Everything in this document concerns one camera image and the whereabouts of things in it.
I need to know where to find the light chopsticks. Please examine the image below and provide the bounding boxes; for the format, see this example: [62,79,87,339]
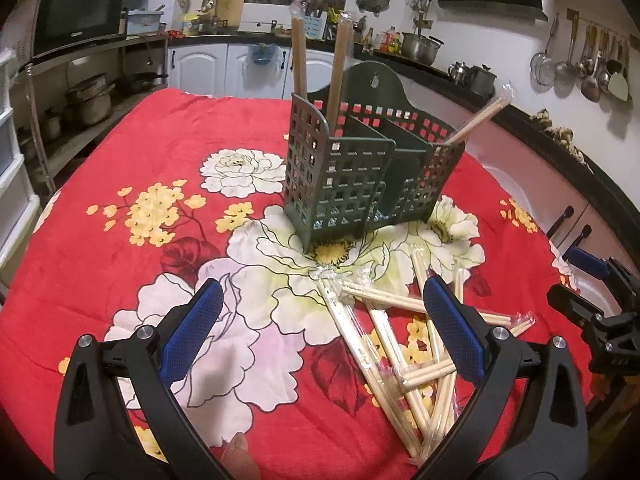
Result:
[444,82,516,145]

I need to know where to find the brown chopsticks pair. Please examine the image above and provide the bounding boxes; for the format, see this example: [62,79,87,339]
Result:
[290,0,307,99]
[326,12,352,124]

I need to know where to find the black kitchen countertop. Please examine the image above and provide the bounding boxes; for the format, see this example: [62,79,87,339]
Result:
[167,29,640,231]

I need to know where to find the person's left hand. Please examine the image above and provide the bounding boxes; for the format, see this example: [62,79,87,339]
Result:
[220,432,260,480]

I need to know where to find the garlic bunch on counter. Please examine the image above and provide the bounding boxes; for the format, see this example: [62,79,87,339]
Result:
[529,108,587,166]

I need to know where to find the light green spatula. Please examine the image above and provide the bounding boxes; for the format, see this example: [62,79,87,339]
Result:
[606,39,633,104]

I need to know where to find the red floral table cloth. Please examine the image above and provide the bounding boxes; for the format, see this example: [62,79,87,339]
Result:
[1,89,591,479]

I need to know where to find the white plastic drawer unit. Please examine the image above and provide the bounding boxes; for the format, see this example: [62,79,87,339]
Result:
[0,46,42,271]

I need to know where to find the steel kettle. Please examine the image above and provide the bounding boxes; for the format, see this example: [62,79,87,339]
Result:
[447,62,470,86]

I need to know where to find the dark green utensil basket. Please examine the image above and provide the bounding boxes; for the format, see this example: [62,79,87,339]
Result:
[283,62,464,250]

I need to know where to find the steel stock pot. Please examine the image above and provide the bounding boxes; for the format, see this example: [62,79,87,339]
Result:
[401,32,444,66]

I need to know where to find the wooden shelf rack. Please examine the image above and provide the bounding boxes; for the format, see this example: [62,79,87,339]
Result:
[9,32,168,200]

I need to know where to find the white cabinet door right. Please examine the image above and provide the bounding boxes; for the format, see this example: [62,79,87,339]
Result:
[283,50,334,100]

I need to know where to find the white cabinet door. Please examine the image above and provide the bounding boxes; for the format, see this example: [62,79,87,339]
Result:
[283,50,334,100]
[224,44,290,100]
[167,44,228,98]

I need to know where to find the blue knife block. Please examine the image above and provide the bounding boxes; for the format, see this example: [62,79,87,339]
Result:
[304,13,326,40]

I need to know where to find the white cabinet door middle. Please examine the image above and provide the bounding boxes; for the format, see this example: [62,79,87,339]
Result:
[224,44,290,100]

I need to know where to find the white cabinet door left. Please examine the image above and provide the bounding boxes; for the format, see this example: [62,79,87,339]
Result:
[167,44,228,98]

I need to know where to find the black microwave oven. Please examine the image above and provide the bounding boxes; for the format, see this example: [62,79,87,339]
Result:
[32,0,125,58]

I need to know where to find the wire mesh skimmer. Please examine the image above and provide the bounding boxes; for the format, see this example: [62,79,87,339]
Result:
[529,14,559,87]

